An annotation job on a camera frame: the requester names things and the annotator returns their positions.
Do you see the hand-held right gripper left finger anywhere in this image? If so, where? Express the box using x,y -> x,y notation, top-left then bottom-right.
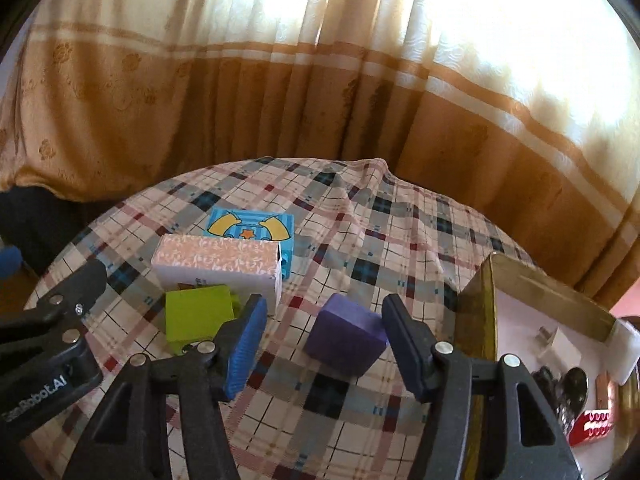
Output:
62,292 -> 269,480

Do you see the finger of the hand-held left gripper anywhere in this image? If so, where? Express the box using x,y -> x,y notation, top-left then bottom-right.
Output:
0,259 -> 109,361

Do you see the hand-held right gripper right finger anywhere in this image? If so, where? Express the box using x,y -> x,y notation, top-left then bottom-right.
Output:
381,293 -> 583,480

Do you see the purple box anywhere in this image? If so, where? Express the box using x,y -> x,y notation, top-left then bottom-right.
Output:
304,293 -> 390,377

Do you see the gold cardboard box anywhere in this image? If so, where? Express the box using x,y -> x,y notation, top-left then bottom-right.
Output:
455,252 -> 640,480

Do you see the black patterned object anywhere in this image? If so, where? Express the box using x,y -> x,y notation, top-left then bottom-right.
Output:
532,366 -> 573,433

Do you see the clear plastic box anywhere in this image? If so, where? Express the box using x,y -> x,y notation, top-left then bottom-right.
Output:
535,325 -> 583,368

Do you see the black oval object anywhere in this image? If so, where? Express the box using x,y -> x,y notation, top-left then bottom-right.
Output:
562,367 -> 590,413

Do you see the copper pink box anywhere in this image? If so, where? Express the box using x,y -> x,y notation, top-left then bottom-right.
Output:
595,372 -> 618,411

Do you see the white box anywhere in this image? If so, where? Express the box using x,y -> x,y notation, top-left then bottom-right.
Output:
607,320 -> 640,386

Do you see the green box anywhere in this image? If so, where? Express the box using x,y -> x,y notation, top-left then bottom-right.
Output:
165,285 -> 246,358

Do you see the blue object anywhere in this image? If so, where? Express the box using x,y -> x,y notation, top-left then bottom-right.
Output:
0,246 -> 24,279

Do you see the pink patterned box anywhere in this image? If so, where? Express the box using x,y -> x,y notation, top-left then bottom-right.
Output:
151,234 -> 283,316

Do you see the plaid tablecloth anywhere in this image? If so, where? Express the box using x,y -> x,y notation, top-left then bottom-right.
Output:
22,156 -> 538,480

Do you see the blue box with yellow print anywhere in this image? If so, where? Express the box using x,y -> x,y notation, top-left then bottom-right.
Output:
206,207 -> 295,281

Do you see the red toy brick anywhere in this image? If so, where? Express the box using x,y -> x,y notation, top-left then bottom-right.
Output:
570,409 -> 615,447

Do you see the beige and brown curtain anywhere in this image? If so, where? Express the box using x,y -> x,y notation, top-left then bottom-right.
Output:
0,0 -> 640,311

